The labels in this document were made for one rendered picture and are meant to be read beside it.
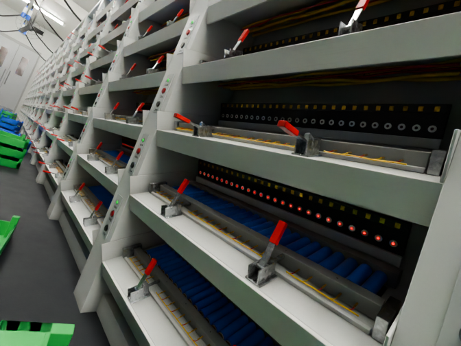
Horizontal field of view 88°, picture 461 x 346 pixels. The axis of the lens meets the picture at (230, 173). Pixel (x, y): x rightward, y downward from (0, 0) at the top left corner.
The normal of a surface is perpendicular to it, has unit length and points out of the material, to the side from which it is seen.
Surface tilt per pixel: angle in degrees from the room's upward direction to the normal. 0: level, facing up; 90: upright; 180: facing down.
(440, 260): 90
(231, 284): 113
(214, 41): 90
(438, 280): 90
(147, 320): 23
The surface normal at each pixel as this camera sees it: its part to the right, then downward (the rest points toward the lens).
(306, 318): 0.08, -0.97
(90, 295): 0.66, 0.22
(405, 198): -0.74, 0.08
